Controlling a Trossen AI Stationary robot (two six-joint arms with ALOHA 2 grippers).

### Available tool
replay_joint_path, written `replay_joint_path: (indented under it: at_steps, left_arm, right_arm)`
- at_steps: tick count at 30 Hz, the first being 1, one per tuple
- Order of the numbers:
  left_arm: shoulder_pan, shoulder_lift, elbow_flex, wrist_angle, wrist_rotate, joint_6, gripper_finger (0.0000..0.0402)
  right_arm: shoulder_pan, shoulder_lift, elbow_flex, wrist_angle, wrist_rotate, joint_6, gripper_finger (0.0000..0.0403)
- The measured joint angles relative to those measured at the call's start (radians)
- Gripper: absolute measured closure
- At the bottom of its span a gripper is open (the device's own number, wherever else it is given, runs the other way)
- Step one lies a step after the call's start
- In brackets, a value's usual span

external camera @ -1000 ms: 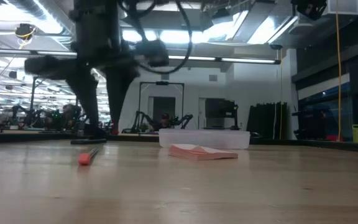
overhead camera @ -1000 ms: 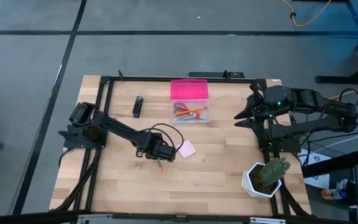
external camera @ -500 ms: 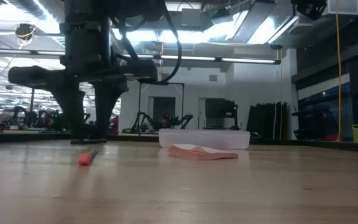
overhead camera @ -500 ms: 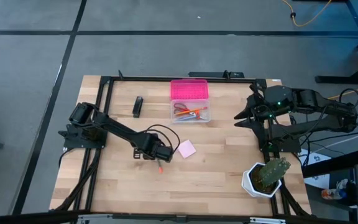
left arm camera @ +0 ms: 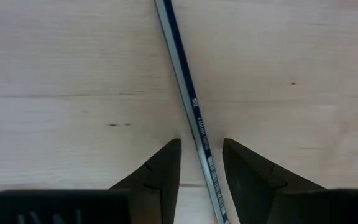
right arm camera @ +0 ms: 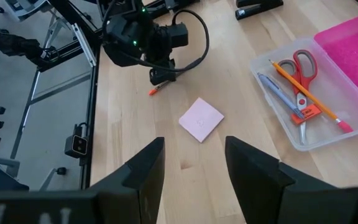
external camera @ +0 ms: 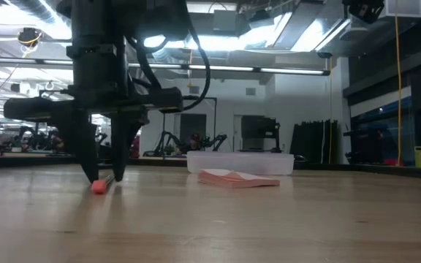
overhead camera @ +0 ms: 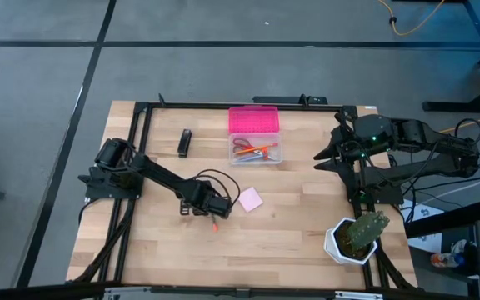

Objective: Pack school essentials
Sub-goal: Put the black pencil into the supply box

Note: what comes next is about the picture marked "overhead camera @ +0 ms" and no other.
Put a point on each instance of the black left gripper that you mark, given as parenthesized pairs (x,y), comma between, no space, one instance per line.
(219,206)

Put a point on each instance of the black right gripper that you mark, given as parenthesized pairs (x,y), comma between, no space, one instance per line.
(348,137)

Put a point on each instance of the orange marker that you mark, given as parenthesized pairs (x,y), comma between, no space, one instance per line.
(215,227)

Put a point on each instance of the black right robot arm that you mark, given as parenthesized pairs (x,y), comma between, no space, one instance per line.
(423,133)

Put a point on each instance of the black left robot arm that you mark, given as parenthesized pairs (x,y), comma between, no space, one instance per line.
(161,173)

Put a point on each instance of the pink sticky note pad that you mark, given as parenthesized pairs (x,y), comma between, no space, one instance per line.
(250,200)

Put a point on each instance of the blue pen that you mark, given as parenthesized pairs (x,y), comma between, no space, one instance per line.
(246,158)

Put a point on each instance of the clear plastic pencil box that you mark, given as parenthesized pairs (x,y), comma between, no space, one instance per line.
(276,158)

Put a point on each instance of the eraser with orange sleeve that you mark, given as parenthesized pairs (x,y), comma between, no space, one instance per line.
(266,155)

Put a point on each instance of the black stapler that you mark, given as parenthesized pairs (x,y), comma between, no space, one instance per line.
(184,143)

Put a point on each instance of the orange pencil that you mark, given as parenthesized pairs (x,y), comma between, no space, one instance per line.
(263,147)

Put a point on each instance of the green cactus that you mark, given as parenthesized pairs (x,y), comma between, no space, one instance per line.
(365,229)

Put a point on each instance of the pink pencil box lid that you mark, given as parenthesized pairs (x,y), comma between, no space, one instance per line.
(253,120)

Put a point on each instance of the cactus in white pot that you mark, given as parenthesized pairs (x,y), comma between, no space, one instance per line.
(333,250)

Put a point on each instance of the white printed paper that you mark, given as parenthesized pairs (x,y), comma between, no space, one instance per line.
(425,214)

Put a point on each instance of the black desk foot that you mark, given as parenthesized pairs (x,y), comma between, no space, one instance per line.
(452,106)

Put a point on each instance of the orange and white bottle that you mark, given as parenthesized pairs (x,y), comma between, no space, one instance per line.
(446,260)

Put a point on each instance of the black bracket bar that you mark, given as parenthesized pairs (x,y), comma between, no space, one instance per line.
(286,100)

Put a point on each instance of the black metal table frame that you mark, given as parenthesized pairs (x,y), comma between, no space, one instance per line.
(202,105)

